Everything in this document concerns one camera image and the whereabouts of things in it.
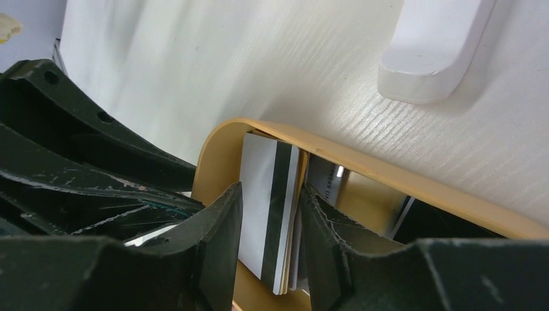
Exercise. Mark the yellow patterned garment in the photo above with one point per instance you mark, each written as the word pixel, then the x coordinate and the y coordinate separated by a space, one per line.
pixel 10 26

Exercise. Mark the tan oval card tray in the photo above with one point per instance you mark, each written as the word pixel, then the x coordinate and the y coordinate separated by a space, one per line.
pixel 217 169

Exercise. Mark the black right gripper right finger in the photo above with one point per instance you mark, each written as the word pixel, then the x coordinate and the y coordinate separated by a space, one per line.
pixel 350 267

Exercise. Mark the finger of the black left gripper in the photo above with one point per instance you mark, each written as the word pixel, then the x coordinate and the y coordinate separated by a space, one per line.
pixel 43 104
pixel 43 193

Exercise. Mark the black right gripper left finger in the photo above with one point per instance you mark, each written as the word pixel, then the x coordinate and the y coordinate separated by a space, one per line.
pixel 190 267

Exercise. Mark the white rack base foot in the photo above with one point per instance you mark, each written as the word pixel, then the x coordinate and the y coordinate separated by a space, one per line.
pixel 431 49

